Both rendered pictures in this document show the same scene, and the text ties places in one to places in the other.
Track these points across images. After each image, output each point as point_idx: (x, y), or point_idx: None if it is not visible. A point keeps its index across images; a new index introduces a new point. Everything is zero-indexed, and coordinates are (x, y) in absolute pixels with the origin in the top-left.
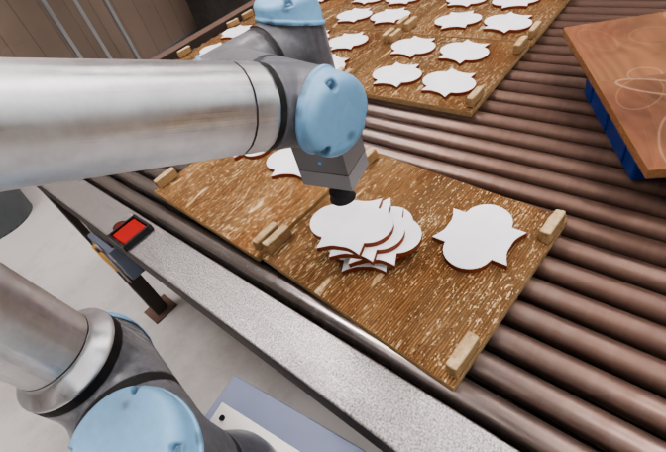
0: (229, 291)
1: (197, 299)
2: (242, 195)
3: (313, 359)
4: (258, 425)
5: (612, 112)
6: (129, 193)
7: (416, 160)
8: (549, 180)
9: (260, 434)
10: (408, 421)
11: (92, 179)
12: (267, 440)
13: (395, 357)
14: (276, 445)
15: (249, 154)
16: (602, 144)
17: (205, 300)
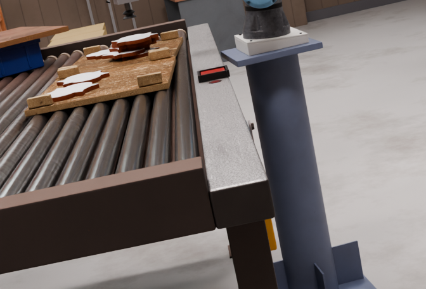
0: (203, 57)
1: (219, 56)
2: (134, 73)
3: (205, 46)
4: (241, 39)
5: (26, 37)
6: (182, 92)
7: (52, 81)
8: (51, 71)
9: (243, 38)
10: (201, 40)
11: (191, 113)
12: (243, 38)
13: (183, 45)
14: (241, 37)
15: (89, 83)
16: (11, 78)
17: (216, 56)
